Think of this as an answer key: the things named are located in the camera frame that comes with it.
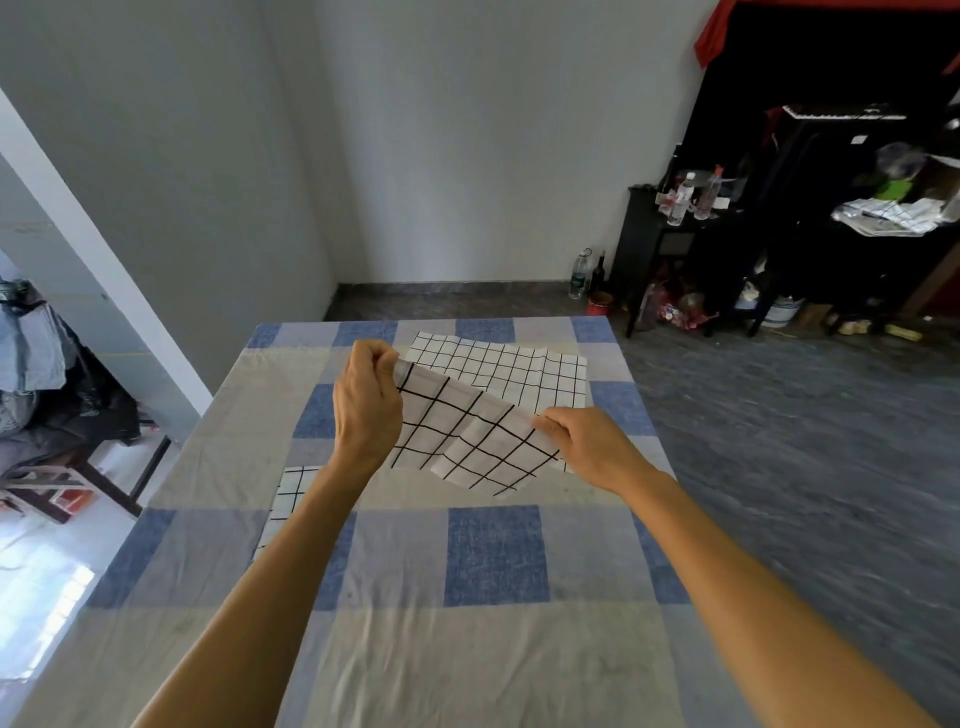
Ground person's right hand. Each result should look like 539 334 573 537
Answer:
531 406 661 499

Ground person's left hand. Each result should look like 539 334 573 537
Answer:
332 339 405 476

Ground person's right forearm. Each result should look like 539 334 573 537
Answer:
621 469 942 728

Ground person's left forearm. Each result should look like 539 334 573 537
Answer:
131 453 370 728

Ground small white black-grid cloth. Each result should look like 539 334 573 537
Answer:
253 465 324 562

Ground red plastic bags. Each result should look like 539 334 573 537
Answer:
636 279 720 333

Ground blue beige checkered tablecloth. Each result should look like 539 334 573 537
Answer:
11 316 759 728

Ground black side table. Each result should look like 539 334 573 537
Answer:
611 184 744 331

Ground white bucket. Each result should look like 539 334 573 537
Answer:
756 294 805 330

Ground clear plastic bottle white label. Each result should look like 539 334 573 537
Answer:
667 172 696 228

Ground clear plastic bottle red cap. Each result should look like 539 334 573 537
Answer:
693 165 726 222

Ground wooden chair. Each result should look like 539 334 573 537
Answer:
0 431 172 526

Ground pile of grey clothes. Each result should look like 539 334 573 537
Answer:
0 277 144 481

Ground folded white grid cloth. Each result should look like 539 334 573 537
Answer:
831 196 945 238

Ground black keyboard piano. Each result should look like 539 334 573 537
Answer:
782 103 910 124

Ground white door frame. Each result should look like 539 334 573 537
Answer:
0 88 215 444

